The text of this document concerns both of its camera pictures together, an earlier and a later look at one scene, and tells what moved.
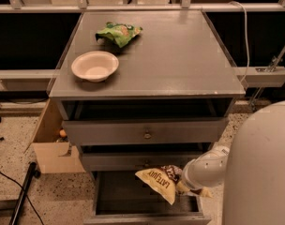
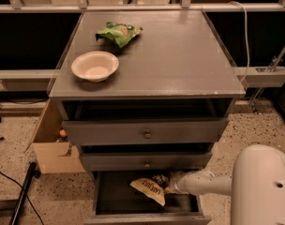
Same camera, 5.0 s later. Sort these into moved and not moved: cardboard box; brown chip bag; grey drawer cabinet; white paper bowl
Moved: brown chip bag
Not moved: white paper bowl; grey drawer cabinet; cardboard box
